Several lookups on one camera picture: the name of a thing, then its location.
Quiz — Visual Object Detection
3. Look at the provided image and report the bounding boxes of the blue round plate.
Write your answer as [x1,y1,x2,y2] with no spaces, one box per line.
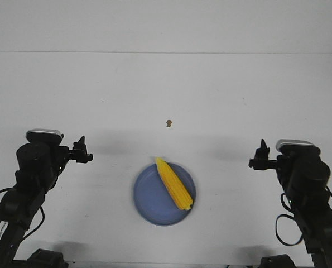
[132,164,191,227]

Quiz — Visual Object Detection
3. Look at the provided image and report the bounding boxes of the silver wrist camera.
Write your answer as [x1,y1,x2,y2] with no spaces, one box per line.
[276,139,321,156]
[26,128,64,144]

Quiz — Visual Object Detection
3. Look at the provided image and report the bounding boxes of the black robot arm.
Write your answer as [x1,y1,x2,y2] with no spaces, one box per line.
[248,139,332,267]
[0,129,93,267]

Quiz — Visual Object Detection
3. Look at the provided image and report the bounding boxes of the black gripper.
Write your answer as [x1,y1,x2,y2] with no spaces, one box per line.
[248,139,277,170]
[68,136,93,163]

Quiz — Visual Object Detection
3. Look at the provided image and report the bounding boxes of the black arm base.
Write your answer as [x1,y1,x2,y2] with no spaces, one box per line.
[259,254,296,268]
[0,249,69,268]

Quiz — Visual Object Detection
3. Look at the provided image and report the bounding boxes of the yellow corn cob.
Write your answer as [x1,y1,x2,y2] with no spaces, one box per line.
[155,157,193,211]

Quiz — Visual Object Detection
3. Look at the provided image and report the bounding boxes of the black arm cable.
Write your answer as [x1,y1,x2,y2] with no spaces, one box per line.
[275,186,332,247]
[0,187,46,238]

